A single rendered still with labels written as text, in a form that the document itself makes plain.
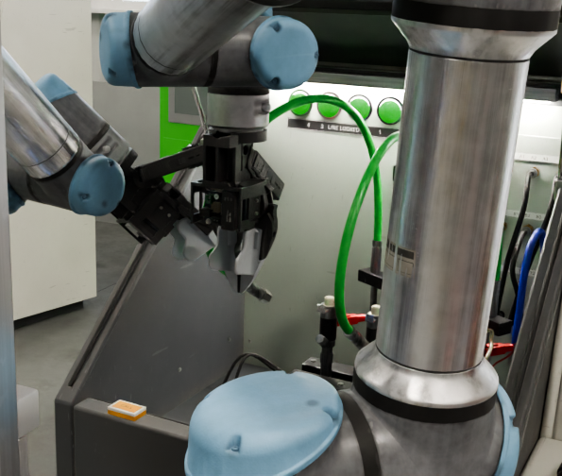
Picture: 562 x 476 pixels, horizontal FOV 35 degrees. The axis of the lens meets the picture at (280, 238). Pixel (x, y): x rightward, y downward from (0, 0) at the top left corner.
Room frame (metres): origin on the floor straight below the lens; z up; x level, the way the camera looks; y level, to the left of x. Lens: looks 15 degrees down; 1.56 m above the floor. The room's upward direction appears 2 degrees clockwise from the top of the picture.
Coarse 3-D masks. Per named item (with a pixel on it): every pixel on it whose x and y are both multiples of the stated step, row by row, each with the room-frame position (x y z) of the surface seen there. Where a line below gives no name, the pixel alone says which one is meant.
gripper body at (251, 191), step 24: (216, 144) 1.03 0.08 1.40; (240, 144) 1.05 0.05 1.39; (216, 168) 1.03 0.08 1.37; (240, 168) 1.06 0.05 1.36; (192, 192) 1.05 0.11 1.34; (216, 192) 1.05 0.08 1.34; (240, 192) 1.02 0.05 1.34; (264, 192) 1.07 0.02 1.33; (192, 216) 1.05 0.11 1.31; (216, 216) 1.04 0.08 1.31; (240, 216) 1.02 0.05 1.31
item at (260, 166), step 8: (256, 152) 1.08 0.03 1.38; (256, 160) 1.08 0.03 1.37; (264, 160) 1.10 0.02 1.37; (256, 168) 1.08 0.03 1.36; (264, 168) 1.10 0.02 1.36; (264, 176) 1.11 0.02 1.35; (272, 176) 1.12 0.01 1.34; (272, 184) 1.13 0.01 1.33; (280, 184) 1.15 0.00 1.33; (272, 192) 1.13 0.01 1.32; (280, 192) 1.15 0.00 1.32
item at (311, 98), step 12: (300, 96) 1.40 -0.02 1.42; (312, 96) 1.41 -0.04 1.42; (324, 96) 1.42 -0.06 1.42; (276, 108) 1.37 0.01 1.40; (288, 108) 1.37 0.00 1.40; (348, 108) 1.46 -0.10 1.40; (360, 120) 1.48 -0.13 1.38; (372, 144) 1.50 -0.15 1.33; (204, 204) 1.28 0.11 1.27; (372, 240) 1.53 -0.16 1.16
